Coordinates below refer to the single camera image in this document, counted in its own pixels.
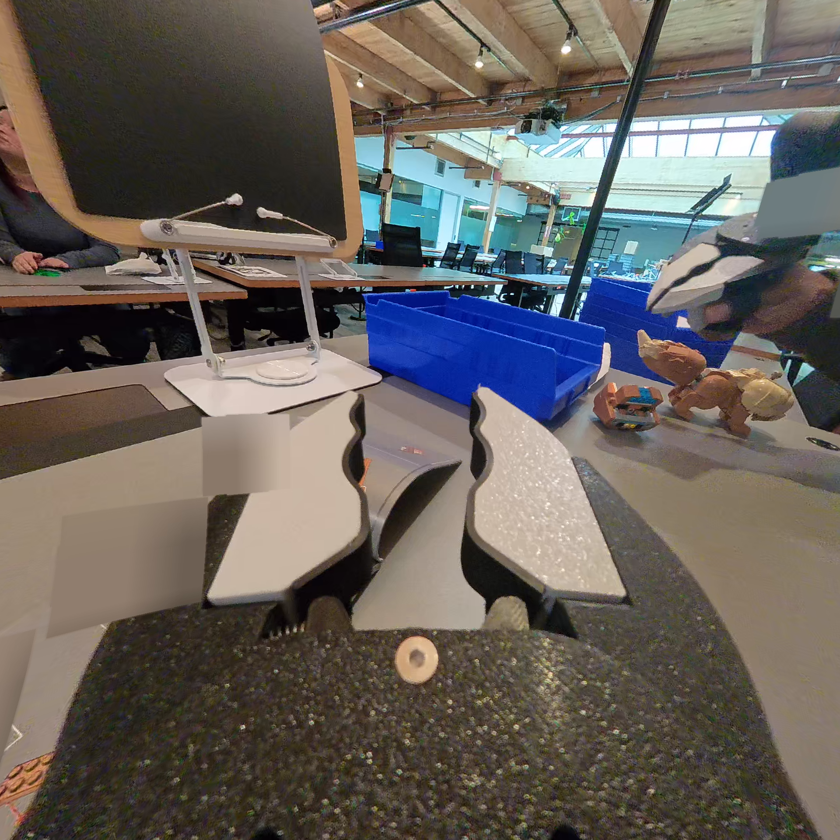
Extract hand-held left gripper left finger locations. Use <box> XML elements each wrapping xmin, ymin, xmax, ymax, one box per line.
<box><xmin>206</xmin><ymin>392</ymin><xmax>374</xmax><ymax>608</ymax></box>

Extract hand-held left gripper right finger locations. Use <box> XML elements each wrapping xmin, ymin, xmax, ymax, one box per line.
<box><xmin>461</xmin><ymin>386</ymin><xmax>630</xmax><ymax>608</ymax></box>

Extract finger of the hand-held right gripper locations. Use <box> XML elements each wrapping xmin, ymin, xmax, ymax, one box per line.
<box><xmin>646</xmin><ymin>259</ymin><xmax>767</xmax><ymax>316</ymax></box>
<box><xmin>653</xmin><ymin>226</ymin><xmax>756</xmax><ymax>290</ymax></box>

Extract blue plastic bin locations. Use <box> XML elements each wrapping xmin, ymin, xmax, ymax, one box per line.
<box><xmin>362</xmin><ymin>290</ymin><xmax>608</xmax><ymax>423</ymax></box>

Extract brown lego dog model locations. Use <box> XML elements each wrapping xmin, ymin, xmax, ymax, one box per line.
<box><xmin>637</xmin><ymin>328</ymin><xmax>796</xmax><ymax>439</ymax></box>

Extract grey lego instruction booklet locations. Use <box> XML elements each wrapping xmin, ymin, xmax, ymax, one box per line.
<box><xmin>0</xmin><ymin>430</ymin><xmax>463</xmax><ymax>831</ymax></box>

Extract small brown lego model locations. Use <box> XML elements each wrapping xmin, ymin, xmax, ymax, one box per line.
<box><xmin>592</xmin><ymin>382</ymin><xmax>665</xmax><ymax>433</ymax></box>

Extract person's right hand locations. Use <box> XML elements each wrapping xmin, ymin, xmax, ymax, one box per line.
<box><xmin>689</xmin><ymin>262</ymin><xmax>840</xmax><ymax>358</ymax></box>

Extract stacked blue bins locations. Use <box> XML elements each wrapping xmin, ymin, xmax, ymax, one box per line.
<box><xmin>577</xmin><ymin>276</ymin><xmax>736</xmax><ymax>388</ymax></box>

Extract black slanted pole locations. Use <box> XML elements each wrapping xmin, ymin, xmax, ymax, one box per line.
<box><xmin>558</xmin><ymin>0</ymin><xmax>673</xmax><ymax>322</ymax></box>

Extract white phone stand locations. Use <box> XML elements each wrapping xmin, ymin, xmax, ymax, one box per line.
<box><xmin>139</xmin><ymin>192</ymin><xmax>383</xmax><ymax>417</ymax></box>

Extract row of black office chairs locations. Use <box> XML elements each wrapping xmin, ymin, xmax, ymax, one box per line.
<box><xmin>438</xmin><ymin>239</ymin><xmax>573</xmax><ymax>280</ymax></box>

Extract white ceiling projector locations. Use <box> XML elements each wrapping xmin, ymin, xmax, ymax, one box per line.
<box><xmin>515</xmin><ymin>108</ymin><xmax>563</xmax><ymax>145</ymax></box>

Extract black desk mat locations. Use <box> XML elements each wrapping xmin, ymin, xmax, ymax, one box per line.
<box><xmin>0</xmin><ymin>384</ymin><xmax>204</xmax><ymax>480</ymax></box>

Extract long grey desk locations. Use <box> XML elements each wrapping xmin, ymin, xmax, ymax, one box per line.
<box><xmin>193</xmin><ymin>256</ymin><xmax>506</xmax><ymax>290</ymax></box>

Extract black office chair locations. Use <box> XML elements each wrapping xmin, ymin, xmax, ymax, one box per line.
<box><xmin>379</xmin><ymin>223</ymin><xmax>425</xmax><ymax>268</ymax></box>

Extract wooden-edged desk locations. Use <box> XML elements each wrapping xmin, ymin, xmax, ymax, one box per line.
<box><xmin>0</xmin><ymin>262</ymin><xmax>249</xmax><ymax>309</ymax></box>

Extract black wood-rimmed divider panel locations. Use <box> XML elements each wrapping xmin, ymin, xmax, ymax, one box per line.
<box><xmin>0</xmin><ymin>0</ymin><xmax>365</xmax><ymax>260</ymax></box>

